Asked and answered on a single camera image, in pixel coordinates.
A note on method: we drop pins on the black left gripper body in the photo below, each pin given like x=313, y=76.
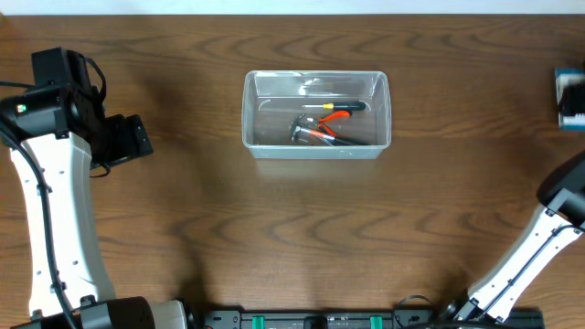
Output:
x=135, y=137

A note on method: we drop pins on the blue white small box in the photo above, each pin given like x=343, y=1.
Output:
x=563, y=79

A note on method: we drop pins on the clear plastic container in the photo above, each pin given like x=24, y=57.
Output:
x=273, y=99

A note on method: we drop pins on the small red black hammer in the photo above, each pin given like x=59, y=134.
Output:
x=339, y=140

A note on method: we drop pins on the red handled pliers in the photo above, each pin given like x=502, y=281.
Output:
x=333, y=118

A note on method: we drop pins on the black yellow screwdriver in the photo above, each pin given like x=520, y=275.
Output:
x=340, y=106

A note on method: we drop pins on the silver offset wrench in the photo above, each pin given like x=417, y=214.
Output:
x=298, y=129

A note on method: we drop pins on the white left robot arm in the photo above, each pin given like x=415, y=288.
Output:
x=57, y=133

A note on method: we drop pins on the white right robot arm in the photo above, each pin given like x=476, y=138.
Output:
x=557, y=221

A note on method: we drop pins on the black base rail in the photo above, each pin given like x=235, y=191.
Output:
x=234, y=319

